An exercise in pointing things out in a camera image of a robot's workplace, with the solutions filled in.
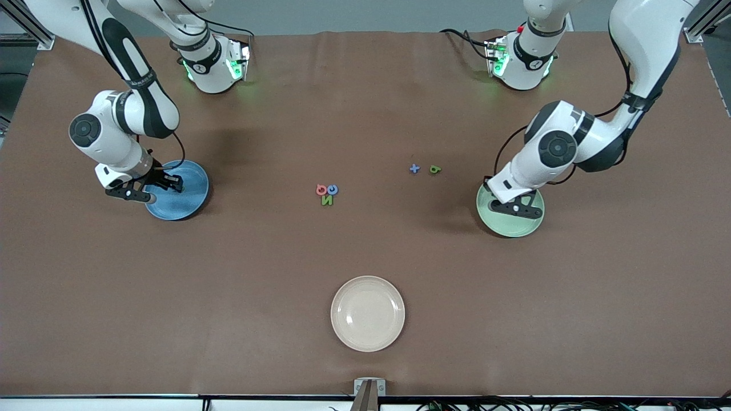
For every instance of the blue plate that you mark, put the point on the blue plate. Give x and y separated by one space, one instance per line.
188 202

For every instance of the green foam lowercase b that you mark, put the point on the green foam lowercase b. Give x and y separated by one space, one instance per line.
434 170

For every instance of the green plate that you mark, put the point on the green plate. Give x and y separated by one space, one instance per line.
514 228

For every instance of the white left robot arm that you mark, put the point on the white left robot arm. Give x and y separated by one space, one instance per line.
645 34

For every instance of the brown table cover sheet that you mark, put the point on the brown table cover sheet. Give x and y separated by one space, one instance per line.
365 114

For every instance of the aluminium frame post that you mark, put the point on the aluminium frame post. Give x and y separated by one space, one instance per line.
34 37
694 34

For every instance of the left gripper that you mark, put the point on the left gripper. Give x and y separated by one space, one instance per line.
486 185

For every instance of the beige plate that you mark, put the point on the beige plate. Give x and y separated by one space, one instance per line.
368 314

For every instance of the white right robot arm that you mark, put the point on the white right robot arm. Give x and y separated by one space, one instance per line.
143 108

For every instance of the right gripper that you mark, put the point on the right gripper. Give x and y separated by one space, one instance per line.
155 176

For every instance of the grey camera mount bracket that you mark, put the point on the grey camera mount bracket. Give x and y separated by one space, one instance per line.
369 394

